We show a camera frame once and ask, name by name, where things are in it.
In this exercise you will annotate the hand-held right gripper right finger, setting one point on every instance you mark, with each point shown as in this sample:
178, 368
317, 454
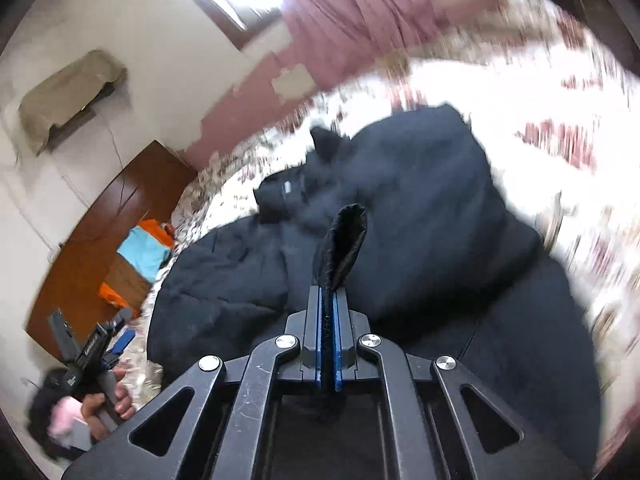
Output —
336, 345

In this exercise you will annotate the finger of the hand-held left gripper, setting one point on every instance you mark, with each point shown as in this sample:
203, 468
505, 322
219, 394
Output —
121, 342
59, 330

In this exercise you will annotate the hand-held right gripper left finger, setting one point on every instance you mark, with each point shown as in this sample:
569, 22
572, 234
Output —
319, 345

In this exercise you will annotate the black padded jacket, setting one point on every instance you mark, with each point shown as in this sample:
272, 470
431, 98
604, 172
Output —
425, 200

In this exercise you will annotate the person's left hand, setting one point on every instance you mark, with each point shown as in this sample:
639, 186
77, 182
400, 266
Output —
95, 405

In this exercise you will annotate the pink garment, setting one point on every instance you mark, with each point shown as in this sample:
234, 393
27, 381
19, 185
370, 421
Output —
62, 417

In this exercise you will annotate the black cloth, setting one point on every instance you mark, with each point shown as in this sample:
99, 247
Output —
40, 410

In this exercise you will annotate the grey flat box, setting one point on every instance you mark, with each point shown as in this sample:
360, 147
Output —
80, 435

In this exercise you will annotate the orange blue striped pillow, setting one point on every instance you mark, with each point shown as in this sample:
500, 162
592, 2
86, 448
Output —
145, 252

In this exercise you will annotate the wooden headboard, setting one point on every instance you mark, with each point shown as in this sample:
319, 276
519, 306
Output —
100, 220

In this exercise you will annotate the beige cloth covered air conditioner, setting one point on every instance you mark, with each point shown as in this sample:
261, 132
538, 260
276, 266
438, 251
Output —
65, 90

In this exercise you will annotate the pink curtain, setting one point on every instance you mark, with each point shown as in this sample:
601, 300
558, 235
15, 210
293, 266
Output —
395, 0
315, 15

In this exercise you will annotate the floral satin bedspread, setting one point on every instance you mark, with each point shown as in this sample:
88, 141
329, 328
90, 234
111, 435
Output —
550, 85

